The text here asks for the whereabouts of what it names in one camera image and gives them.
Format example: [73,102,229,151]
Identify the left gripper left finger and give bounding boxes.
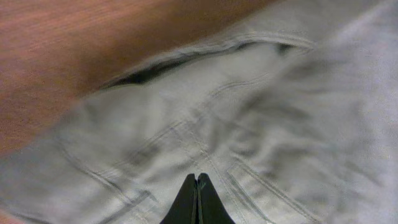
[160,174,197,224]

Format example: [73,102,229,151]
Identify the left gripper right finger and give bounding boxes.
[197,173,235,224]

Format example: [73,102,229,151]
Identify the grey shorts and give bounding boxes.
[1,0,397,223]

